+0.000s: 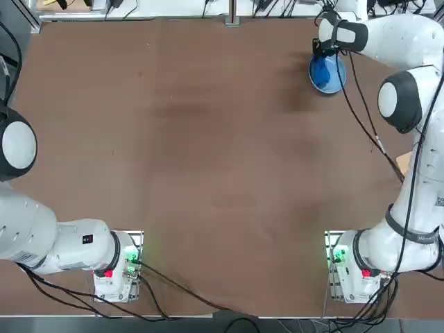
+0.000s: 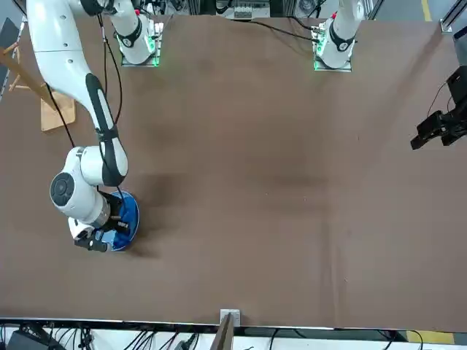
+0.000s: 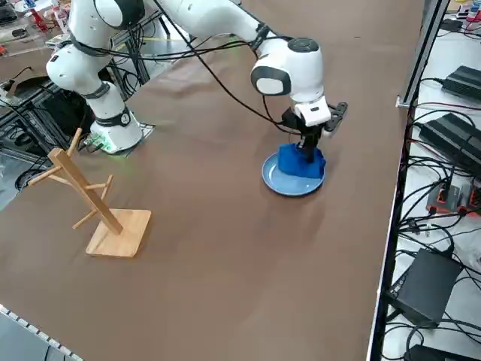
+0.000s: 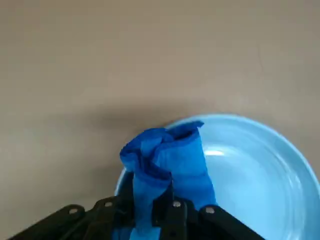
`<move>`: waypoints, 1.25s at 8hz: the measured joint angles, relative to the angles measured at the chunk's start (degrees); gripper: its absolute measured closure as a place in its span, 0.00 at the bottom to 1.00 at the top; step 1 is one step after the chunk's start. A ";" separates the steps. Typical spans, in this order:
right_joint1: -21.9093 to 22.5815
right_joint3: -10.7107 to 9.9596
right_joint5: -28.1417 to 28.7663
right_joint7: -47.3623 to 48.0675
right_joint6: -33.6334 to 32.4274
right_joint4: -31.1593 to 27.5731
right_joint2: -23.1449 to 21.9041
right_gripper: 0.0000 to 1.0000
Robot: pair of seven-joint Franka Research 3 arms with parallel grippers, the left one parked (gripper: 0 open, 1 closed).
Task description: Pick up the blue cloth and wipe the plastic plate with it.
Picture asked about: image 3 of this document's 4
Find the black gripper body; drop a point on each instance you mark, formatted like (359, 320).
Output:
(312, 131)

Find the blue cloth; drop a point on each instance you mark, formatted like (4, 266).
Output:
(297, 165)

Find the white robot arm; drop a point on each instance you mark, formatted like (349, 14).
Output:
(289, 75)

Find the blue plastic plate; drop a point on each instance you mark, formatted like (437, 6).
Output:
(285, 184)

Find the large black power brick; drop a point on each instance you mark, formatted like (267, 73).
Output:
(451, 137)

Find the flat black power brick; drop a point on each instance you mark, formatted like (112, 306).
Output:
(464, 80)

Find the orange grey device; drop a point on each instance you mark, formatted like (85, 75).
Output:
(473, 197)
(445, 195)

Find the small black device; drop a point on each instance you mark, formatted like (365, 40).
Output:
(451, 24)

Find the black box device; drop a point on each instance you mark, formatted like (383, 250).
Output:
(424, 289)

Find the small green circuit board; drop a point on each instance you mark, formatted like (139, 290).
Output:
(94, 143)

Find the wooden cup rack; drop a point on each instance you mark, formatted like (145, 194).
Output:
(116, 233)

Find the red clamp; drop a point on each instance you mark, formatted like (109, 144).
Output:
(39, 19)

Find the aluminium profile post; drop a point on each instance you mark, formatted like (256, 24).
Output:
(421, 56)

